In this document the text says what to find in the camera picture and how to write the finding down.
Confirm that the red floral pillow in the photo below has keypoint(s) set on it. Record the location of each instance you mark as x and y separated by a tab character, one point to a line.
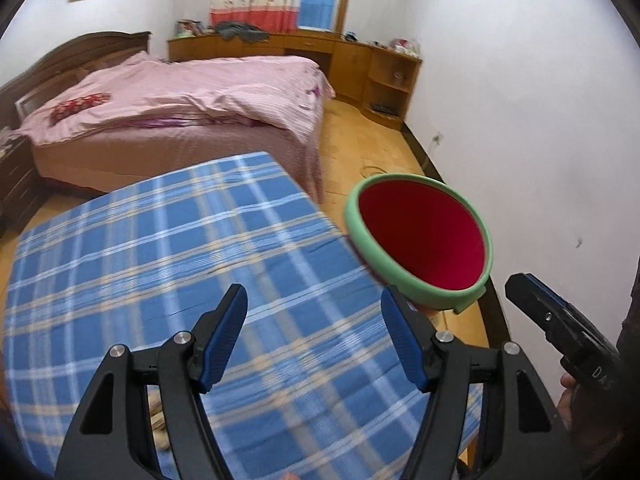
80	106

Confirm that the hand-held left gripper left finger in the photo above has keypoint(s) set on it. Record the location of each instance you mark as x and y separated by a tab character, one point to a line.
225	340

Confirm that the black flat device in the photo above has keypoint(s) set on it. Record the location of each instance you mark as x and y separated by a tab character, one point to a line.
383	108

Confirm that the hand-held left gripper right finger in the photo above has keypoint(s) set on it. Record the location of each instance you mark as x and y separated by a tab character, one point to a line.
405	345

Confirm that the pale crumpled cloth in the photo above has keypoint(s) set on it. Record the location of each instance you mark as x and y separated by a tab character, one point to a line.
7	140

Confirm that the dark wooden nightstand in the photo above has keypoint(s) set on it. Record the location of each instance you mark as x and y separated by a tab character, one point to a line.
17	185

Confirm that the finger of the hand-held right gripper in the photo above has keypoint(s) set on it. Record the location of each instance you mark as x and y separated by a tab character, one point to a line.
555	320

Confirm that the person's right hand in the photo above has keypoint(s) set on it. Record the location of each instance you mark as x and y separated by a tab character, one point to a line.
565	410

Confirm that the pink quilt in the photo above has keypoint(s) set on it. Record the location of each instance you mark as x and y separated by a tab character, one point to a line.
200	85

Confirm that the dark wooden bed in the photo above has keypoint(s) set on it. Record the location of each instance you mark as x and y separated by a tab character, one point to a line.
60	52

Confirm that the pink and white toiletries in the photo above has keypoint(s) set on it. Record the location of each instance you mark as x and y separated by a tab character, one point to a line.
404	46

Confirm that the grey clothing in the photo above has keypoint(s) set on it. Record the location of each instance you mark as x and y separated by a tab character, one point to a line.
242	32

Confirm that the long wooden desk cabinet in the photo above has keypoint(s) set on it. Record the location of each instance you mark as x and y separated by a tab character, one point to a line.
350	60

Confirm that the blue plaid cloth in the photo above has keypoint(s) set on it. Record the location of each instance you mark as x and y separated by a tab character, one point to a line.
150	260

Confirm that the clear glass cup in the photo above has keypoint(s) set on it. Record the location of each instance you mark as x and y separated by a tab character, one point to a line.
398	77

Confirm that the mauve bed sheet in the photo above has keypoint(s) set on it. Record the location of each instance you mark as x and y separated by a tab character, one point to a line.
175	155

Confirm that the red bucket with green rim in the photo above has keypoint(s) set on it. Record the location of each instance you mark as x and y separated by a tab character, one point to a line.
425	230

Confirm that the white wall socket with plug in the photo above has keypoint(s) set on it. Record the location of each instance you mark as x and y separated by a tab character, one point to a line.
438	138

